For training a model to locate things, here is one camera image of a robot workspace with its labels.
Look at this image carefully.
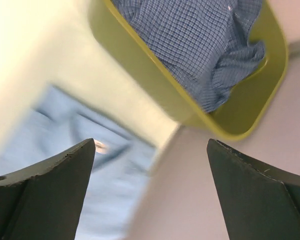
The green plastic bin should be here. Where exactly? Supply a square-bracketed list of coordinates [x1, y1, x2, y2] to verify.
[88, 0, 289, 141]

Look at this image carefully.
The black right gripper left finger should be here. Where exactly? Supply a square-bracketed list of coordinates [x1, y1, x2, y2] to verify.
[0, 138, 95, 240]

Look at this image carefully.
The light blue long sleeve shirt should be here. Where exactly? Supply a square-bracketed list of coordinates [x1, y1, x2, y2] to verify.
[0, 86, 156, 240]

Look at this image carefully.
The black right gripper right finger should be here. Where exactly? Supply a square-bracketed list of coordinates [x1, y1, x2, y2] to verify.
[206, 139, 300, 240]

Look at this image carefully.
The blue checkered shirt in bin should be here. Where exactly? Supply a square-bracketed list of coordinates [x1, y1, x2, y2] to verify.
[113, 0, 266, 113]

